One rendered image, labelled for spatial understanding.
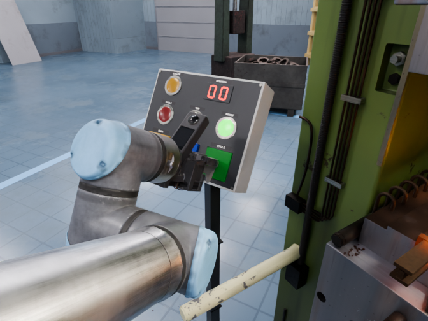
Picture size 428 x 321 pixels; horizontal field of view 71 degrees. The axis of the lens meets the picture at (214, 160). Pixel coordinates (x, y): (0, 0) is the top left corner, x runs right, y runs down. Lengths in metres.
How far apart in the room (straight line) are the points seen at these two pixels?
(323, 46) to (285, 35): 8.45
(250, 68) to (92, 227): 3.87
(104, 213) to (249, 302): 1.35
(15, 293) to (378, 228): 0.61
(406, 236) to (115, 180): 0.52
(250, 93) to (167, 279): 0.53
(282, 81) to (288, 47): 5.14
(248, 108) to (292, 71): 3.43
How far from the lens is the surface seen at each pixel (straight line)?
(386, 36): 0.76
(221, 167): 0.75
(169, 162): 0.52
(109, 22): 10.68
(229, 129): 0.75
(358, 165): 0.84
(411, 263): 0.57
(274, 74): 4.19
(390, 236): 0.68
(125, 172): 0.45
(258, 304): 1.72
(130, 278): 0.29
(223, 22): 6.02
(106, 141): 0.44
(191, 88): 0.85
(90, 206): 0.47
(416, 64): 0.58
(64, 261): 0.26
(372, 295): 0.69
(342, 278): 0.72
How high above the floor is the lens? 1.36
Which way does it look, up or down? 27 degrees down
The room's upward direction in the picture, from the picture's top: straight up
